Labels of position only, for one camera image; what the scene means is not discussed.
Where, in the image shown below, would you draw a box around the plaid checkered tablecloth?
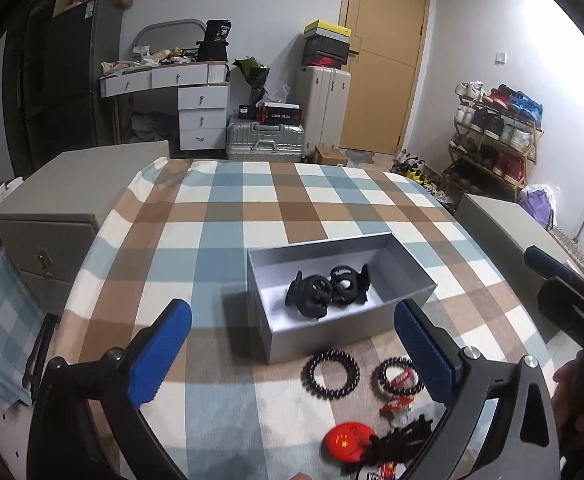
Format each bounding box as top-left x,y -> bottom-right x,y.
53,156 -> 558,480

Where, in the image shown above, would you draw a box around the purple bag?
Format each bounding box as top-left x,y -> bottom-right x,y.
518,184 -> 556,230

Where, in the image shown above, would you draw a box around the black bead bracelet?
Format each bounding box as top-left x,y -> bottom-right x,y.
300,349 -> 361,401

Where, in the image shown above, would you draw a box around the black bracelet with red charm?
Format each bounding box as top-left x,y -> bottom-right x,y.
371,355 -> 425,402

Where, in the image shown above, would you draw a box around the person right hand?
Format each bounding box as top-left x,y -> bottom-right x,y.
552,350 -> 584,469

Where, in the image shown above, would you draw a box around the wooden shoe rack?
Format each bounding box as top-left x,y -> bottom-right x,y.
442,96 -> 544,203

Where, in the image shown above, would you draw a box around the black flower bouquet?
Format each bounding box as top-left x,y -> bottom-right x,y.
233,56 -> 270,106

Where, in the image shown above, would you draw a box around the black red box on suitcase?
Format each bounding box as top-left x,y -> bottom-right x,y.
257,102 -> 303,126

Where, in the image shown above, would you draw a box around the grey cabinet right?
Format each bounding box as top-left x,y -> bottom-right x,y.
454,194 -> 584,287

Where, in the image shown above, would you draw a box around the white round badge red print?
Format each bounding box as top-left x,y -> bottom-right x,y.
358,462 -> 406,480

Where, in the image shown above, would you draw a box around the black refrigerator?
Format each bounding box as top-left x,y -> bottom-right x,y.
42,0 -> 123,158

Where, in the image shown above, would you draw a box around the side table plaid cloth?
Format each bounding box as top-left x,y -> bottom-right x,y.
0,250 -> 44,410

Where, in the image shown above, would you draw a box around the black hair claw clip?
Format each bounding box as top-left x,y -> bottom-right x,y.
284,271 -> 333,320

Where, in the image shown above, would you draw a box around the white dressing desk drawers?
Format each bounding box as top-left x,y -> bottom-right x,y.
100,61 -> 230,152

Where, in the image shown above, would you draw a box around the red and clear hair clip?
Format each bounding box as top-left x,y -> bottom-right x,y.
380,396 -> 414,428

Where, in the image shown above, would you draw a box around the silver flat suitcase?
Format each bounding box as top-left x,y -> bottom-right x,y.
226,119 -> 305,162

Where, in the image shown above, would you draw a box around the wall light switch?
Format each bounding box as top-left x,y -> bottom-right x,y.
494,52 -> 506,65

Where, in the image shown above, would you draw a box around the wooden door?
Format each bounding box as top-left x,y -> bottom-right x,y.
339,0 -> 429,155

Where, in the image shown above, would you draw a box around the small cardboard box floor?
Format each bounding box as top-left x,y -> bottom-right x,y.
315,146 -> 347,167

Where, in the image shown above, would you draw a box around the white upright suitcase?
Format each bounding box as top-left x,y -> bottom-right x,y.
291,66 -> 351,156

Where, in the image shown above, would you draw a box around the yellow shoe box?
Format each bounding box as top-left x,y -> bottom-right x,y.
303,20 -> 351,44

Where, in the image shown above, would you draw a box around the silver grey open box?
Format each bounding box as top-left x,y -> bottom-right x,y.
246,232 -> 437,365

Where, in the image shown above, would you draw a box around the grey arched mirror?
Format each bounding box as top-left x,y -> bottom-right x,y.
130,18 -> 206,53

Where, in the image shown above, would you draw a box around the grey bedside cabinet left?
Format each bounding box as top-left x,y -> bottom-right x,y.
0,141 -> 169,316

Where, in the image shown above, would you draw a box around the red black Nike shoe box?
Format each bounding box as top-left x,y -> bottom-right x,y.
301,52 -> 346,70

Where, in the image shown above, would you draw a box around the black bag on desk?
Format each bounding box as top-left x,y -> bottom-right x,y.
196,20 -> 232,62

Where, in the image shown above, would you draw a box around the red China flag badge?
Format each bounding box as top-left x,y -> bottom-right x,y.
323,422 -> 377,464

